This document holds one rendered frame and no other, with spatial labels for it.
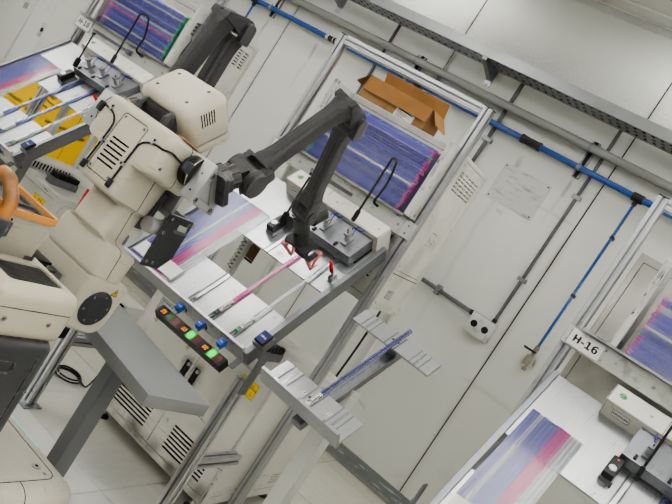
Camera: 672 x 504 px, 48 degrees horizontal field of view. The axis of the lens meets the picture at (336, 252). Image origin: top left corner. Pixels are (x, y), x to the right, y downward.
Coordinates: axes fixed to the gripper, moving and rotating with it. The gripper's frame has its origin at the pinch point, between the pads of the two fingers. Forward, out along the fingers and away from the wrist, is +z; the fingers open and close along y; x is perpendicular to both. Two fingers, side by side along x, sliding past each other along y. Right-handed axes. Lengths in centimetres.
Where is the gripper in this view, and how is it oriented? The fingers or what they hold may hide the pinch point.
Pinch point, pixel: (301, 260)
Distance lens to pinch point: 260.2
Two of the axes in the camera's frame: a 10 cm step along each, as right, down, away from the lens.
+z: -0.4, 7.0, 7.1
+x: -7.0, 4.9, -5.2
